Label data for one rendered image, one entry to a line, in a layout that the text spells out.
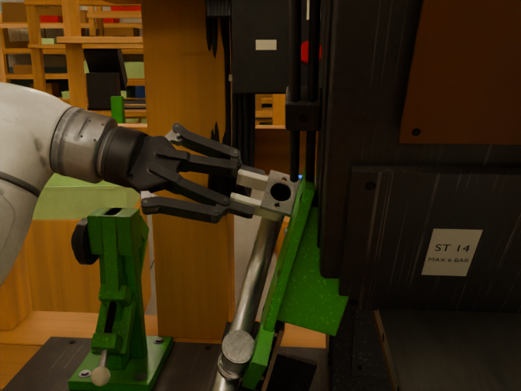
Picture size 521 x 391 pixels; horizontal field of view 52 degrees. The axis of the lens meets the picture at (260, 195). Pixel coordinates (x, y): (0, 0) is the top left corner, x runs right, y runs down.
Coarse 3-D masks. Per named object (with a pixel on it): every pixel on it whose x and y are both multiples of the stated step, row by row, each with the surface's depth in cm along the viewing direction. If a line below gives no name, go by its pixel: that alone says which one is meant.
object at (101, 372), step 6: (102, 354) 80; (108, 354) 81; (102, 360) 80; (102, 366) 79; (96, 372) 78; (102, 372) 78; (108, 372) 79; (96, 378) 78; (102, 378) 78; (108, 378) 79; (96, 384) 78; (102, 384) 78
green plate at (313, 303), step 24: (312, 192) 55; (312, 216) 57; (288, 240) 57; (312, 240) 57; (288, 264) 57; (312, 264) 58; (288, 288) 59; (312, 288) 59; (336, 288) 59; (264, 312) 64; (288, 312) 60; (312, 312) 60; (336, 312) 59
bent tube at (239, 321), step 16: (272, 176) 68; (288, 176) 68; (272, 192) 69; (288, 192) 68; (272, 208) 65; (288, 208) 66; (272, 224) 72; (256, 240) 76; (272, 240) 75; (256, 256) 75; (256, 272) 75; (256, 288) 74; (240, 304) 73; (256, 304) 73; (240, 320) 71; (224, 384) 66
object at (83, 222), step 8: (80, 224) 82; (80, 232) 82; (72, 240) 83; (80, 240) 81; (88, 240) 83; (72, 248) 84; (80, 248) 81; (88, 248) 83; (80, 256) 82; (88, 256) 83; (96, 256) 86; (88, 264) 84
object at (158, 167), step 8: (152, 168) 67; (160, 168) 67; (160, 176) 67; (168, 176) 67; (176, 176) 67; (176, 184) 67; (184, 184) 67; (192, 184) 67; (176, 192) 69; (184, 192) 68; (192, 192) 67; (200, 192) 67; (208, 192) 67; (216, 192) 67; (200, 200) 68; (208, 200) 67; (216, 200) 66; (224, 200) 66
